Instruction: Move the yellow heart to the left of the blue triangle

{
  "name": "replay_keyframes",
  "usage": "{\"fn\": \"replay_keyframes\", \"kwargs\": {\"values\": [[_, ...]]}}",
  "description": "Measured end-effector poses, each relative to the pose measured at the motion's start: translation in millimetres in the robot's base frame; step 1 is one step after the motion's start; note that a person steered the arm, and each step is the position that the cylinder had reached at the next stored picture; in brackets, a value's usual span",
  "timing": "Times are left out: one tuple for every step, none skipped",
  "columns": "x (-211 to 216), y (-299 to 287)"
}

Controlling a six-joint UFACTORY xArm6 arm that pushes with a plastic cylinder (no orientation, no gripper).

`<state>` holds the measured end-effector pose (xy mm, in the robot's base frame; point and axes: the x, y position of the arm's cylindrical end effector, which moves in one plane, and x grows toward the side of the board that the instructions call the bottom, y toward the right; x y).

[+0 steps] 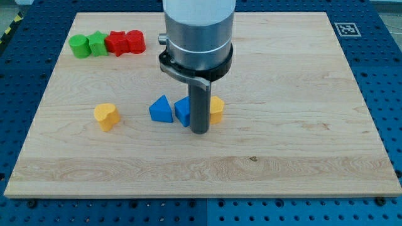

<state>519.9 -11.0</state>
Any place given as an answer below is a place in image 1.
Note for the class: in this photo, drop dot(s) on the blue triangle block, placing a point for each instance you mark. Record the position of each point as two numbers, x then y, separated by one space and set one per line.
161 111

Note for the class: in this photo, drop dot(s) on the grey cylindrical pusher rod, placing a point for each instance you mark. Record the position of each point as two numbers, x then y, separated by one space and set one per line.
199 98

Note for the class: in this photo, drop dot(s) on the green star block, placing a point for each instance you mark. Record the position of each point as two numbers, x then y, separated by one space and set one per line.
97 44

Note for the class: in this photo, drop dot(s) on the green cylinder block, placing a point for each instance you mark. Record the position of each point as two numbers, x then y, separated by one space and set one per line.
79 45

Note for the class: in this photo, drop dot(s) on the red star block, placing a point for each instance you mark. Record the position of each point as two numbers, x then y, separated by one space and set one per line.
116 43

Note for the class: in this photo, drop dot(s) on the fiducial marker tag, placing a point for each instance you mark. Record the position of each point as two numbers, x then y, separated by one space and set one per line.
347 29

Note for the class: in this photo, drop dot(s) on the yellow heart block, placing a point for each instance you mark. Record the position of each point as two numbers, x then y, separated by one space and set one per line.
107 115

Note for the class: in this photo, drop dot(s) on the wooden board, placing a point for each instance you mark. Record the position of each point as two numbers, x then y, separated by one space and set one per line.
294 123

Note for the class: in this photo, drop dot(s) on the black flange with grey bracket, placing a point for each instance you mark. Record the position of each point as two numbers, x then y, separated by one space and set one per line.
198 78

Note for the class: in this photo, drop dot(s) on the red cylinder block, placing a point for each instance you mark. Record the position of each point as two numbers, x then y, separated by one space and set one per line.
136 42

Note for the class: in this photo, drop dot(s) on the blue cube block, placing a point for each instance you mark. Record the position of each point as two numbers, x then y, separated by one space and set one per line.
182 111

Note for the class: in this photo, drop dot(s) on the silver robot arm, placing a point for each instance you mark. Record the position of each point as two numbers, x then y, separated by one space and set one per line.
198 50

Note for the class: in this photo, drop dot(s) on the yellow hexagon block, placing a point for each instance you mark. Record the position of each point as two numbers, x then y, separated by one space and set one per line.
216 109

